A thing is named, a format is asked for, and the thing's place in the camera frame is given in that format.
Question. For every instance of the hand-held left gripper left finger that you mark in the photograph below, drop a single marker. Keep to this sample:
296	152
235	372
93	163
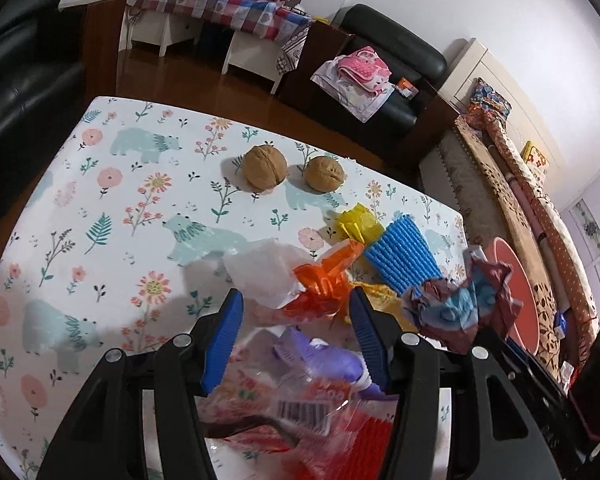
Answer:
224	342

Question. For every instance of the lilac wardrobe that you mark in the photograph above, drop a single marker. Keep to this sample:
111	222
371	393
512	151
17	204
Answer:
597	240

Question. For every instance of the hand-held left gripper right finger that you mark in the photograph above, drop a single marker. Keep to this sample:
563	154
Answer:
371	347

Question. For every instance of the bed mattress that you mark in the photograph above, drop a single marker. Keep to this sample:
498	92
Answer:
455	180

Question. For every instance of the blue white packet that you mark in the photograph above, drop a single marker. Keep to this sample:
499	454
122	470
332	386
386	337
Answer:
563	322

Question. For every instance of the black leather armchair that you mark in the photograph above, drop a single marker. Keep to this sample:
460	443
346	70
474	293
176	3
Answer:
410	60

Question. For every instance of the red foam fruit net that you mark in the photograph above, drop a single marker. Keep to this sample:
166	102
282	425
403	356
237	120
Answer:
367	442

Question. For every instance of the orange dotted quilt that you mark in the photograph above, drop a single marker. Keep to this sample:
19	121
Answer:
540	200

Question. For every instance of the brown walnut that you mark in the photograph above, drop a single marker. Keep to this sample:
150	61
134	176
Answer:
324	174
265	166

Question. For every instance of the plaid tablecloth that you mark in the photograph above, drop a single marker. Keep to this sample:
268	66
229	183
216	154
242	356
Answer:
220	7

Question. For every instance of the maroon blue wrapper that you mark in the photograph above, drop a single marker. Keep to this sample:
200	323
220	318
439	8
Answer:
455	310

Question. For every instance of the cream bed headboard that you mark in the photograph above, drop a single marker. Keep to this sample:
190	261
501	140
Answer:
500	70

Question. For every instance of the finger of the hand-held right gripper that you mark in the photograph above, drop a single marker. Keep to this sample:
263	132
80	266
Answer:
530	365

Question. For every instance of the white cloth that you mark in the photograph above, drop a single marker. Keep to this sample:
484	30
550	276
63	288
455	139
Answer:
352	100

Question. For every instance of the small orange box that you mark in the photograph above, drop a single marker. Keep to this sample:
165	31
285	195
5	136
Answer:
407	88

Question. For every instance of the pink clothing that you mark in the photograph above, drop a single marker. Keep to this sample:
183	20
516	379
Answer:
364	67

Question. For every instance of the white low cabinet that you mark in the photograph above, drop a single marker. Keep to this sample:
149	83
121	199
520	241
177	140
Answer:
172	30
252	57

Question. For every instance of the yellow patterned pillow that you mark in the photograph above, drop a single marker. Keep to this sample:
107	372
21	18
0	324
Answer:
536	156

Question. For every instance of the purple wrapper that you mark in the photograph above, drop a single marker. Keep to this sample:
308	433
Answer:
325	360

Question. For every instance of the pink plastic bucket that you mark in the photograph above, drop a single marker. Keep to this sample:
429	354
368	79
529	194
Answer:
515	300

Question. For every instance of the blue foam fruit net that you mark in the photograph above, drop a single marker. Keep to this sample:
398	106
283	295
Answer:
400	255

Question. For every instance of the bed with patterned quilts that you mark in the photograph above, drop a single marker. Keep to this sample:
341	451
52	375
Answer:
500	210

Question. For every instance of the yellow plastic wrapper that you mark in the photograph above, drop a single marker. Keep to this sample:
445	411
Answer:
360	222

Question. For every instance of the clear barcode snack packet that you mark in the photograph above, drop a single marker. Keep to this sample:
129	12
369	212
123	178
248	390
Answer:
295	410

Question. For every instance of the black leather sofa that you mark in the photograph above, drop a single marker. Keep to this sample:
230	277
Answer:
20	60

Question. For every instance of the colourful patterned pillow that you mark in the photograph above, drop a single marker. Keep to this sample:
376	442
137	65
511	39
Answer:
490	100

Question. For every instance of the orange plastic wrapper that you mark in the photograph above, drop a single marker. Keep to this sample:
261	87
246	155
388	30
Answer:
325	275

